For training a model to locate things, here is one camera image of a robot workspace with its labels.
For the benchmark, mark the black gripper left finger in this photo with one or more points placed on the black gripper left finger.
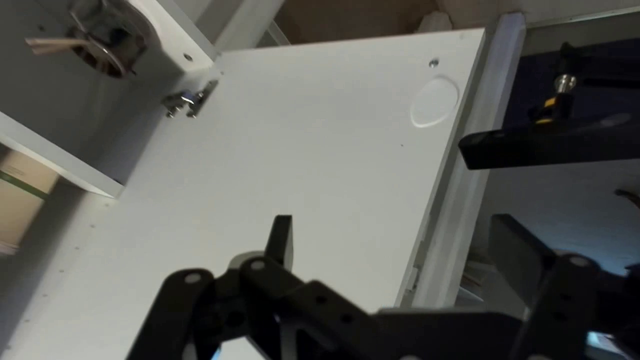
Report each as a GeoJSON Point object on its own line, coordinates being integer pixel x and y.
{"type": "Point", "coordinates": [220, 313]}

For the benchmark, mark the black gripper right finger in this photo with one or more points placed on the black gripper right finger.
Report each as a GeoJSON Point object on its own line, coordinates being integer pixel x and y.
{"type": "Point", "coordinates": [573, 300]}

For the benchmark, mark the white cabinet door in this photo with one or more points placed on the white cabinet door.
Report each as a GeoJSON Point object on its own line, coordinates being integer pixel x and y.
{"type": "Point", "coordinates": [300, 166]}

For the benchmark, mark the white wall cabinet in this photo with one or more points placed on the white wall cabinet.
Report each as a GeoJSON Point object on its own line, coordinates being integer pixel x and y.
{"type": "Point", "coordinates": [66, 160]}

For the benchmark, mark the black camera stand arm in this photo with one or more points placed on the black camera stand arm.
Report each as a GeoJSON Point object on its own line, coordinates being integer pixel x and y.
{"type": "Point", "coordinates": [593, 62]}

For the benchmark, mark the metal cabinet hinge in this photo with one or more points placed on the metal cabinet hinge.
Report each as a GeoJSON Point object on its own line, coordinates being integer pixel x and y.
{"type": "Point", "coordinates": [190, 100]}

